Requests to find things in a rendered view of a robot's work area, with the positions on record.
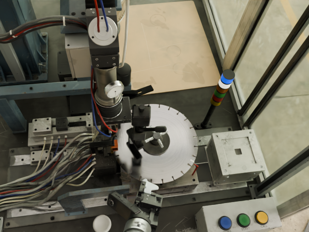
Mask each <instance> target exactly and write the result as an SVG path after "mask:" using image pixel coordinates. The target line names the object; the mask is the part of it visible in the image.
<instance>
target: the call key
mask: <svg viewBox="0 0 309 232"><path fill-rule="evenodd" d="M256 219H257V221H258V222H259V223H262V224H263V223H265V222H267V220H268V217H267V215H266V214H265V213H264V212H259V213H257V215H256Z"/></svg>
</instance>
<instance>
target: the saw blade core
mask: <svg viewBox="0 0 309 232"><path fill-rule="evenodd" d="M149 105H150V106H151V119H150V125H149V126H152V127H153V128H154V127H156V126H166V128H167V131H168V135H169V137H170V145H169V148H168V149H167V151H165V152H164V153H162V154H160V155H152V154H149V153H148V152H146V151H145V150H144V149H143V148H142V149H140V150H137V149H136V147H135V145H134V144H133V142H128V135H127V133H126V131H127V130H128V129H130V128H133V126H132V123H121V124H120V129H118V132H117V133H116V136H117V137H115V139H114V140H117V141H118V148H113V153H114V156H115V158H116V161H117V162H118V164H119V165H120V166H121V165H122V166H121V168H122V169H123V170H124V171H125V172H126V173H127V174H129V173H130V172H131V171H132V172H131V173H130V174H129V175H130V176H131V177H133V178H135V179H137V180H139V179H140V181H142V180H144V179H147V181H148V182H151V183H152V184H162V180H161V179H163V183H167V182H171V181H174V180H176V179H178V178H180V177H181V176H183V174H185V173H186V172H187V171H188V170H189V169H190V168H191V166H192V165H193V163H194V162H192V161H190V160H193V161H195V159H196V156H197V152H198V147H197V146H198V139H197V137H196V136H197V135H196V132H195V129H194V128H193V126H192V124H191V123H190V121H189V120H188V119H187V118H186V117H185V116H184V115H183V114H182V113H180V112H179V111H177V110H175V109H173V108H171V107H170V108H169V107H168V106H165V105H159V104H149ZM159 107H160V108H159ZM168 109H169V110H168ZM178 112H179V113H178ZM177 113H178V115H177ZM184 120H185V121H184ZM149 126H148V127H147V128H149ZM190 128H191V129H190ZM193 137H194V138H193ZM194 146H195V147H194ZM117 155H119V156H117ZM192 155H193V156H192ZM123 164H124V165H123ZM188 164H189V165H188ZM181 171H182V173H181ZM140 176H141V178H140ZM172 176H173V178H174V180H173V178H172ZM151 179H152V181H151Z"/></svg>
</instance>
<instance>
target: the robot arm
mask: <svg viewBox="0 0 309 232"><path fill-rule="evenodd" d="M158 189H159V187H158V186H157V185H155V184H152V183H150V182H148V181H147V179H144V180H142V182H141V185H140V189H139V192H137V195H136V198H135V202H134V204H132V203H131V202H129V201H128V200H126V199H125V198H124V197H122V196H121V195H120V194H119V193H117V192H116V191H114V192H112V193H110V194H109V196H108V200H107V205H108V206H109V207H111V208H112V209H113V210H115V211H116V212H117V213H118V214H120V215H121V216H122V217H124V218H125V219H126V220H127V223H126V225H125V228H124V231H123V232H155V231H156V228H157V225H158V216H159V213H160V209H161V205H162V199H163V196H162V195H158V194H156V193H153V192H151V191H152V190H158Z"/></svg>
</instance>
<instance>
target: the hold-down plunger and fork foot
mask: <svg viewBox="0 0 309 232"><path fill-rule="evenodd" d="M126 133H127V135H128V142H130V139H131V141H132V142H133V144H134V145H135V147H136V149H137V150H140V149H142V148H144V144H143V143H142V141H141V140H133V139H132V137H133V128H130V129H128V130H127V131H126Z"/></svg>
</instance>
